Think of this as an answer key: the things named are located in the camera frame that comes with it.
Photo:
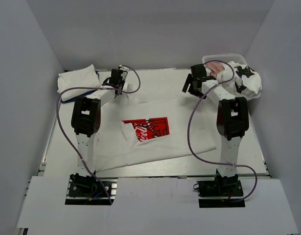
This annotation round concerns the white red-print t-shirt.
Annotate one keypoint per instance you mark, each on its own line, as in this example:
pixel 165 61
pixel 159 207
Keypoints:
pixel 135 130

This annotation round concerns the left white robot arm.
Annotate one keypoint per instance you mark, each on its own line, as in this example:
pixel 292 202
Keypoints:
pixel 86 117

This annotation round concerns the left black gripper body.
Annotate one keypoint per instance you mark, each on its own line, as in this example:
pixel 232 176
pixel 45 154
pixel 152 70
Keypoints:
pixel 122 83

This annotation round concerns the white black-print t-shirt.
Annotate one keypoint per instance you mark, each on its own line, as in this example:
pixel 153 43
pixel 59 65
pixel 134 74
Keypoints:
pixel 246 83

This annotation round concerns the folded blue t-shirt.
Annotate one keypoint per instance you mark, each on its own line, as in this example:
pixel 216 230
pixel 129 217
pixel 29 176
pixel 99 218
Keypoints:
pixel 74 98

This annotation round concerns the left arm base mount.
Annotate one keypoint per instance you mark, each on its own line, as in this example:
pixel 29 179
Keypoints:
pixel 87 191

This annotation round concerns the pink t-shirt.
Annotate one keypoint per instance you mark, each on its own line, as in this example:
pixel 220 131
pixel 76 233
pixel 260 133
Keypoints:
pixel 215 69

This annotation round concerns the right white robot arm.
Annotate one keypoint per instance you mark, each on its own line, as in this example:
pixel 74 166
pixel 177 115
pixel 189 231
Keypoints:
pixel 232 119

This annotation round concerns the white plastic basket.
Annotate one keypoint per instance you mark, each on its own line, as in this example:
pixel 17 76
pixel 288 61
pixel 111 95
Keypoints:
pixel 224 58

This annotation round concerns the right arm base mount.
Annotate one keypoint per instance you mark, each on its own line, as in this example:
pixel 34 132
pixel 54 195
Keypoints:
pixel 221 192

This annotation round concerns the folded white t-shirt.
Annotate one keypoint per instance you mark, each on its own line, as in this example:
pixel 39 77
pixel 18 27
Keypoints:
pixel 75 80

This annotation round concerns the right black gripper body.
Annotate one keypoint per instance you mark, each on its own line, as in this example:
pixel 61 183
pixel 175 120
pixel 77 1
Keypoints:
pixel 196 92

